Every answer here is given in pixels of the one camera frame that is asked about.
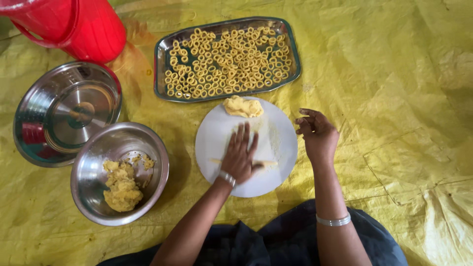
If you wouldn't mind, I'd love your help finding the person's right hand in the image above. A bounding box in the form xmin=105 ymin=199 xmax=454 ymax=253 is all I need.
xmin=295 ymin=108 xmax=340 ymax=165

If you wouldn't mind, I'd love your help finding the person's left hand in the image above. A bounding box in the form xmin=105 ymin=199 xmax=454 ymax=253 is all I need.
xmin=220 ymin=122 xmax=265 ymax=185

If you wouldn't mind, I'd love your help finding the thin dough rope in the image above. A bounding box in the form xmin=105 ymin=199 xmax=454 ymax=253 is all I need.
xmin=209 ymin=158 xmax=278 ymax=167

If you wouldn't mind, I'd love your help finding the yellow dough lump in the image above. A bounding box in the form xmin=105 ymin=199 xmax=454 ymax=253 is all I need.
xmin=223 ymin=95 xmax=264 ymax=119

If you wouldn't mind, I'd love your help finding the yellow tarpaulin sheet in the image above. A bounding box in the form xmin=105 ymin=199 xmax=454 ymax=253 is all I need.
xmin=0 ymin=0 xmax=473 ymax=266

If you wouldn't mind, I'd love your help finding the round white rolling board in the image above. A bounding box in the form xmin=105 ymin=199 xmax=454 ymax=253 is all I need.
xmin=195 ymin=97 xmax=298 ymax=198

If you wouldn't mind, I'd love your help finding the heap of dough rings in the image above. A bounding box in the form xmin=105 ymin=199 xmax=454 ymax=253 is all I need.
xmin=164 ymin=27 xmax=292 ymax=100

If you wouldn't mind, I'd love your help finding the silver left wrist bangle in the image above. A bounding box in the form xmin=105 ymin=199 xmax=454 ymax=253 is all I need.
xmin=218 ymin=170 xmax=237 ymax=188

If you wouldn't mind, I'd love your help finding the silver wrist bangle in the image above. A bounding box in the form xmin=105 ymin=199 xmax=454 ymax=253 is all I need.
xmin=218 ymin=170 xmax=237 ymax=188
xmin=316 ymin=213 xmax=352 ymax=227

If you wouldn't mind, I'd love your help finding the silver right wrist bangle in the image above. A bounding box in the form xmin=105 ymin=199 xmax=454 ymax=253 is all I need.
xmin=316 ymin=213 xmax=352 ymax=227

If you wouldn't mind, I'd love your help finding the person's dark clothing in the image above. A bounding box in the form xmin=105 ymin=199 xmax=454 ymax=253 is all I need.
xmin=97 ymin=199 xmax=408 ymax=266

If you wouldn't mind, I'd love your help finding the rectangular steel tray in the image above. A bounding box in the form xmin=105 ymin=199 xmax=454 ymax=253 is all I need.
xmin=154 ymin=16 xmax=301 ymax=103

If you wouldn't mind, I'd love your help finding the yellow dough mass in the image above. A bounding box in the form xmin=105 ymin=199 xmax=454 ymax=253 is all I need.
xmin=102 ymin=154 xmax=155 ymax=213

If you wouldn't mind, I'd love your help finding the steel mixing bowl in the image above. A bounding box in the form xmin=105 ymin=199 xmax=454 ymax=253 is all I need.
xmin=70 ymin=122 xmax=170 ymax=227

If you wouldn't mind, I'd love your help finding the steel pot lid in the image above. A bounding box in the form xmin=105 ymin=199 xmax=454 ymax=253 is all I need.
xmin=13 ymin=61 xmax=122 ymax=168

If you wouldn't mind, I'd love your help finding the red plastic bucket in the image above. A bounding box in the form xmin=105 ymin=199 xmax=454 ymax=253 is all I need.
xmin=0 ymin=0 xmax=127 ymax=64

